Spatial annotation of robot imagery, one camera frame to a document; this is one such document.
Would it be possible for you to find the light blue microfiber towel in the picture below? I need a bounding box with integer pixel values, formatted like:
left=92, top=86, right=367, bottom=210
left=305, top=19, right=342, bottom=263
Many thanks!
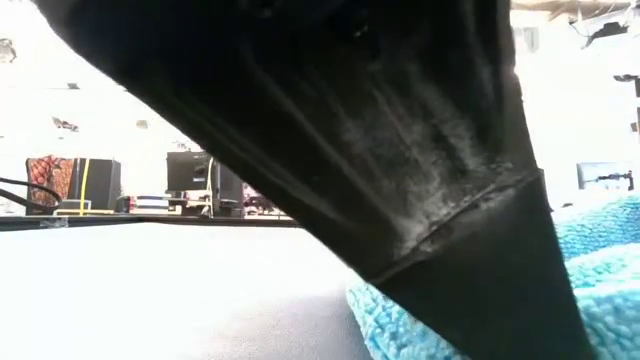
left=346, top=192, right=640, bottom=360

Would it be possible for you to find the tall black cabinet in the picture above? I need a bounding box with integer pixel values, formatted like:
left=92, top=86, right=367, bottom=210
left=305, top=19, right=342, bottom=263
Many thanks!
left=213, top=162, right=245, bottom=219

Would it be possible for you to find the black monitor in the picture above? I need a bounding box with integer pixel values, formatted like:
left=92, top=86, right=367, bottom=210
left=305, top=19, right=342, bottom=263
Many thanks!
left=166, top=151, right=212, bottom=192

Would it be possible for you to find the grey monitor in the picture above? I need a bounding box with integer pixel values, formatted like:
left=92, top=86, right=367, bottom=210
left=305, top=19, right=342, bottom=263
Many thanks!
left=576, top=160, right=635, bottom=191

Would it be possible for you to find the striped stack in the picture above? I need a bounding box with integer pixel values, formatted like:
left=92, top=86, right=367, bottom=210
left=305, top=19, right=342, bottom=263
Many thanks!
left=134, top=194, right=169, bottom=211

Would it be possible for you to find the low grey box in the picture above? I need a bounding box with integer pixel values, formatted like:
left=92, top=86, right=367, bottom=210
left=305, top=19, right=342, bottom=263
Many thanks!
left=53, top=198, right=93, bottom=216

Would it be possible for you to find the red patterned cloth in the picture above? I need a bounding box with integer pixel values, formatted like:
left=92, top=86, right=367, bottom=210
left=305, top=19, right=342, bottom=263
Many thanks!
left=25, top=155, right=76, bottom=209

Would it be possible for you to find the black table frame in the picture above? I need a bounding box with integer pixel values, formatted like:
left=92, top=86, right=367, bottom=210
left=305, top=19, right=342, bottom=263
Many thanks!
left=0, top=213, right=301, bottom=232

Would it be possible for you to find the yellow cable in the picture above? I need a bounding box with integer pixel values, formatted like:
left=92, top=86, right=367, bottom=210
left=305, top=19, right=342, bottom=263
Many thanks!
left=79, top=158, right=92, bottom=212

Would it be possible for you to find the black cable loop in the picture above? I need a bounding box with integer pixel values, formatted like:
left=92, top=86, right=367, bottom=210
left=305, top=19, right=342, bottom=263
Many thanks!
left=0, top=177, right=62, bottom=215

